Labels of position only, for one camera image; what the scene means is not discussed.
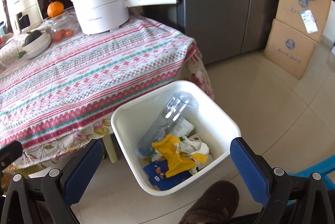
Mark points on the blue biscuit box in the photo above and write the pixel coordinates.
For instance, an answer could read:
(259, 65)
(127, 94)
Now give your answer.
(156, 172)

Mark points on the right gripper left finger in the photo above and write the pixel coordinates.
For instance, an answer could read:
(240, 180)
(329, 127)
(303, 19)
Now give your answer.
(48, 199)

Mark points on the dark green squash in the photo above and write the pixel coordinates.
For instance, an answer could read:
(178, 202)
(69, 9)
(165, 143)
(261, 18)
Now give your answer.
(31, 36)

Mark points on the cardboard box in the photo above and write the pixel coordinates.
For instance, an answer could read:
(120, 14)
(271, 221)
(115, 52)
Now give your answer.
(307, 16)
(289, 48)

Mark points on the white air fryer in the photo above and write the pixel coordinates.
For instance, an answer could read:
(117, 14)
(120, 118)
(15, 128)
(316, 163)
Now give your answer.
(25, 15)

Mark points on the patterned tablecloth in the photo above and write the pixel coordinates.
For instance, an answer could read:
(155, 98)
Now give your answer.
(80, 80)

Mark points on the white yogurt bottle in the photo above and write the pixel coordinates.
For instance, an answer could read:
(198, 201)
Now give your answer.
(182, 128)

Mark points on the white trash bin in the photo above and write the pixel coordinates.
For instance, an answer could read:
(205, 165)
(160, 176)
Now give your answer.
(132, 120)

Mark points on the upper cardboard box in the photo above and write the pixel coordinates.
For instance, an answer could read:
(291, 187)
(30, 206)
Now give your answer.
(307, 16)

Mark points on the white tissue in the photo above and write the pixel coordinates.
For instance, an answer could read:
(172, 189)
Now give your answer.
(195, 149)

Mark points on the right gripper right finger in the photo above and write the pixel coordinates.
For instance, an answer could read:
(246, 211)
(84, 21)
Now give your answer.
(284, 198)

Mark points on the large orange tangerine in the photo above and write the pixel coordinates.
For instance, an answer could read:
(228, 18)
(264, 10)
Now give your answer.
(54, 8)

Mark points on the lower cardboard box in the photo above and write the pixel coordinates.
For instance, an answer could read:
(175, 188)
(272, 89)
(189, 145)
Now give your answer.
(289, 48)

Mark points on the blue plastic stool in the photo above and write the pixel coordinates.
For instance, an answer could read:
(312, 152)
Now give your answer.
(324, 168)

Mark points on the clear plastic bottle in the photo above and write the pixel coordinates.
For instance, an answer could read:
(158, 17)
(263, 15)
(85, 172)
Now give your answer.
(179, 104)

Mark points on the brown slipper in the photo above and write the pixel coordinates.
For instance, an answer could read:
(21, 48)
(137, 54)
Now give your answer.
(218, 204)

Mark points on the white electric pot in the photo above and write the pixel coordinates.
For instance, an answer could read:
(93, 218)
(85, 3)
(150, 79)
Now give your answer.
(98, 16)

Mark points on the glass jar with lid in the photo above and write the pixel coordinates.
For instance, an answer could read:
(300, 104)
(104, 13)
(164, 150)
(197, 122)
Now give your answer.
(63, 26)

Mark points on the yellow snack wrapper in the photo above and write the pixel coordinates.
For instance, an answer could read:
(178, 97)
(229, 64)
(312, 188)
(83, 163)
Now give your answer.
(169, 148)

